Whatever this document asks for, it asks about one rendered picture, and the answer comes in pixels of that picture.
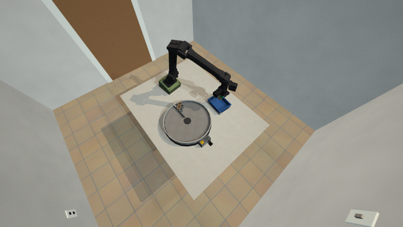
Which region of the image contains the blue open tray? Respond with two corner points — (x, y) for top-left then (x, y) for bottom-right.
(208, 96), (231, 115)

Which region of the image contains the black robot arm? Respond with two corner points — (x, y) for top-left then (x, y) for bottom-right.
(163, 40), (238, 98)

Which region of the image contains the grey round turntable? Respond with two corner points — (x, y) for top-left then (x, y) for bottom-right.
(163, 100), (213, 147)

